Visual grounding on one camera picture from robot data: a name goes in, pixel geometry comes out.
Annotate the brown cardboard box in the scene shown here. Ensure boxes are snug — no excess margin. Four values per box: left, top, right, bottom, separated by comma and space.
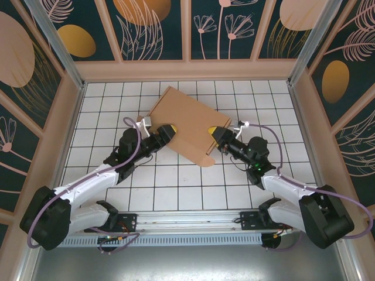
146, 85, 233, 168

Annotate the grey metal shelf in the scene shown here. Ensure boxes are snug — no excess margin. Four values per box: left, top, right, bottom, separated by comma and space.
17, 229, 361, 281

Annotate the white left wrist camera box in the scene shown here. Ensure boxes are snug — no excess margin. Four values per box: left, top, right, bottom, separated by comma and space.
136, 115, 153, 137

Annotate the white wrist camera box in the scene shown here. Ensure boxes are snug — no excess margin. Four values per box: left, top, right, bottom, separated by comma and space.
136, 115, 153, 137
233, 119, 250, 138

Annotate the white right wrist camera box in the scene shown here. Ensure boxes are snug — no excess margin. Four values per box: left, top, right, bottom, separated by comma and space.
233, 119, 250, 138

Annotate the aluminium side rail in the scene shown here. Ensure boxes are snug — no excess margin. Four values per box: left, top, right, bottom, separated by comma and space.
43, 83, 87, 212
287, 83, 330, 209

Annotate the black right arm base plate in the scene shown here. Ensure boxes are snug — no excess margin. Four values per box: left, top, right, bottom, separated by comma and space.
239, 210, 294, 232

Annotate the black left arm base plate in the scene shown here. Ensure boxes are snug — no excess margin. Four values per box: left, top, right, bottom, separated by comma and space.
84, 213, 138, 234

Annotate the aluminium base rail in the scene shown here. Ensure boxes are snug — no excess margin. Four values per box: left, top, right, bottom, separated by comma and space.
28, 207, 348, 235

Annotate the two flowers wall panel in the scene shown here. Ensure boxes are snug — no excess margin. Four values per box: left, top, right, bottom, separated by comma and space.
189, 0, 266, 61

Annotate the fern leaves wall panel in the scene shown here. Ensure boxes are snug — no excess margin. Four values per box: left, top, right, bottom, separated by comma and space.
332, 101, 375, 210

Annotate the grey slotted cable duct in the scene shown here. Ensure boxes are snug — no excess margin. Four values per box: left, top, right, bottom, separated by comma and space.
40, 232, 263, 247

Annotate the orange disc leaves wall panel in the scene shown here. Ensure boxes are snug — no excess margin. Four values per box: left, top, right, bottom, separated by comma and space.
105, 0, 186, 62

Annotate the orange oval fern wall panel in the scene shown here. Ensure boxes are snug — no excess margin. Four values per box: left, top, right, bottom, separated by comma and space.
307, 0, 375, 128

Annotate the single flower wall panel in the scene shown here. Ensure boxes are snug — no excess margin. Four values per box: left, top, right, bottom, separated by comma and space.
0, 101, 43, 211

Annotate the aluminium corner post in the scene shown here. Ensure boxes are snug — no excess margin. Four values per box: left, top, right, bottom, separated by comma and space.
287, 0, 342, 87
25, 0, 87, 90

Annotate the pink disc grass wall panel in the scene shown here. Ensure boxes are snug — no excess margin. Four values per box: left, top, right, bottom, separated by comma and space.
257, 0, 326, 61

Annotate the large pink disc wall panel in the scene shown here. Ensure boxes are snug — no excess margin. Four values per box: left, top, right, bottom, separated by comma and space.
0, 10, 64, 131

